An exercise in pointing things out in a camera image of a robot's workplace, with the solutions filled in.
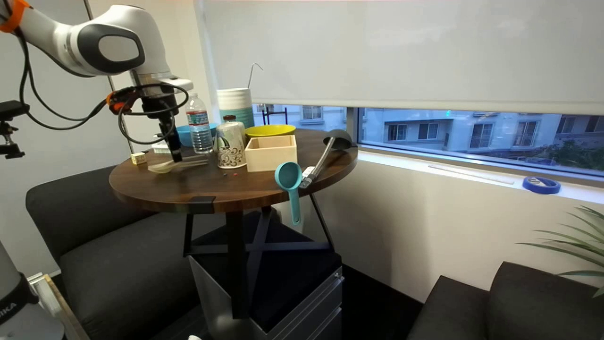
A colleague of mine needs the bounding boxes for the white jar black lid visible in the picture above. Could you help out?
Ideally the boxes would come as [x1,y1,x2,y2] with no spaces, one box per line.
[218,113,248,151]

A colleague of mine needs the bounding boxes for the light wooden box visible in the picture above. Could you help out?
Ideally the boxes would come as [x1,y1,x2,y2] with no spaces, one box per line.
[244,134,301,176]

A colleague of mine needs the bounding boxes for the white green-striped pack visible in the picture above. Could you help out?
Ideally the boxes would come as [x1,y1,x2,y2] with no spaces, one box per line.
[150,140,175,157]

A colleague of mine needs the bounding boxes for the teal plastic scoop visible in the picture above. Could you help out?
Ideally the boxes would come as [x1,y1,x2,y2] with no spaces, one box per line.
[275,160,307,227]

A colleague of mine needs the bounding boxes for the black camera stand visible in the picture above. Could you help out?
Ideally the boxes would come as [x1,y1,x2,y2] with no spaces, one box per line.
[0,98,33,162]

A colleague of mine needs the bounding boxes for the teal handled brush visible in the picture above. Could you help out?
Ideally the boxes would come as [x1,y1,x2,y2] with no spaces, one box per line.
[301,128,358,191]

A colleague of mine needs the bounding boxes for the green potted plant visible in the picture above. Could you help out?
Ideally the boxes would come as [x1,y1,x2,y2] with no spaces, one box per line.
[518,206,604,302]

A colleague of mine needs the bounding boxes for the blue tape roll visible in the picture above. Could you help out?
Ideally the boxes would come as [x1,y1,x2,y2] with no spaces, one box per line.
[522,176,563,196]

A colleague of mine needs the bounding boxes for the blue bowl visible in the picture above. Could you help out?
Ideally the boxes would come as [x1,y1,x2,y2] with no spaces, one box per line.
[176,123,220,153]

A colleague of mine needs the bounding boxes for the dark gray sofa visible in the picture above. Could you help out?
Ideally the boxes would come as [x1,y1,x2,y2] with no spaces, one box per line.
[405,261,604,340]
[25,164,207,340]

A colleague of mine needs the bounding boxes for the white roller blind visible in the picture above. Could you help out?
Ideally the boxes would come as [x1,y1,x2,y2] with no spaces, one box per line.
[199,0,604,117]

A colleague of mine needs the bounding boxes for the light wooden frame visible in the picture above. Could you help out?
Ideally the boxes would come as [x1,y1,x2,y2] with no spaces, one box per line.
[27,270,92,340]

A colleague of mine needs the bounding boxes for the clear plastic water bottle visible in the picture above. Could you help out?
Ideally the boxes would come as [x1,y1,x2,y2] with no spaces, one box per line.
[186,92,216,155]

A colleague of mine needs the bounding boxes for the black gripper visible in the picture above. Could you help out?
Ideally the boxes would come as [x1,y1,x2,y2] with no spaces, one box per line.
[141,92,188,164]

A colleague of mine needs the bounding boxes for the orange wrist cable clamp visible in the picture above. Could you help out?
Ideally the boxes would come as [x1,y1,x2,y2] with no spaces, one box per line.
[105,91,135,115]

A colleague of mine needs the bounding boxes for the white plastic spoon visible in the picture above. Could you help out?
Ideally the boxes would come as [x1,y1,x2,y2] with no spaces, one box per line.
[146,159,192,177]

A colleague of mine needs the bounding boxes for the white plastic fork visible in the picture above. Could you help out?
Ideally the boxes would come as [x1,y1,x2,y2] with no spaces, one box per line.
[180,153,214,168]

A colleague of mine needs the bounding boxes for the bent thin metal wire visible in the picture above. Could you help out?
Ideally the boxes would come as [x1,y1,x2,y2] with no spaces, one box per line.
[246,62,267,91]

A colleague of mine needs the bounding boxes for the white teal tub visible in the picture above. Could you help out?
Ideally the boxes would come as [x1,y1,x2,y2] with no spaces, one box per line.
[216,85,258,132]

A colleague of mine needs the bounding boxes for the yellow bowl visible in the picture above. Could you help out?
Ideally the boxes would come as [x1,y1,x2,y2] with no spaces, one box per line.
[244,123,299,142]

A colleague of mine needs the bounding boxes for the orange arm strap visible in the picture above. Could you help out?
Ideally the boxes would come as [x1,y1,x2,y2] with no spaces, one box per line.
[0,0,33,36]

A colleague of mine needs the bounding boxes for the glass window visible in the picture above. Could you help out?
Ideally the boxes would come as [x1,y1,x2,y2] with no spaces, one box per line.
[254,102,604,185]

